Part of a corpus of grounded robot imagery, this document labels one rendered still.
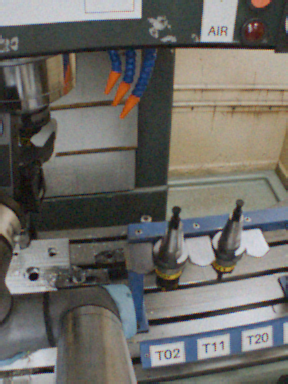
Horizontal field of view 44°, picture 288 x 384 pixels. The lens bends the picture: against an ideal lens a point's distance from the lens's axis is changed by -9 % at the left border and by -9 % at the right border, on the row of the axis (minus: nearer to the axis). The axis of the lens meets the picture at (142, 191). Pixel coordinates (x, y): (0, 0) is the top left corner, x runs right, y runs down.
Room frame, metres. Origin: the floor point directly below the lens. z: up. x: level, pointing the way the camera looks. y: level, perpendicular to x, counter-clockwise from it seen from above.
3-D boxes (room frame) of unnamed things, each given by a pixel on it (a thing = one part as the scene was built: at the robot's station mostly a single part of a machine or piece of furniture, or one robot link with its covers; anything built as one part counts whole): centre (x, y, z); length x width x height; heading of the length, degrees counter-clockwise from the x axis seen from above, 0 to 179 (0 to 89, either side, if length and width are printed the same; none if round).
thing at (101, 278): (0.52, 0.14, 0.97); 0.13 x 0.03 x 0.15; 99
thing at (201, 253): (0.44, -0.11, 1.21); 0.07 x 0.05 x 0.01; 9
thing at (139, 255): (0.43, 0.00, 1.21); 0.07 x 0.05 x 0.01; 9
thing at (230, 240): (0.45, -0.16, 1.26); 0.04 x 0.04 x 0.07
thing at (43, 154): (0.43, 0.15, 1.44); 0.09 x 0.05 x 0.02; 164
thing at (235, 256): (0.45, -0.16, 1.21); 0.06 x 0.06 x 0.03
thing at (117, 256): (0.65, -0.01, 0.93); 0.26 x 0.05 x 0.06; 104
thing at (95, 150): (0.94, 0.25, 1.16); 0.48 x 0.05 x 0.51; 99
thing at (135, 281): (0.48, 0.01, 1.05); 0.10 x 0.05 x 0.30; 9
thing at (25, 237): (0.68, 0.32, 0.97); 0.13 x 0.03 x 0.15; 9
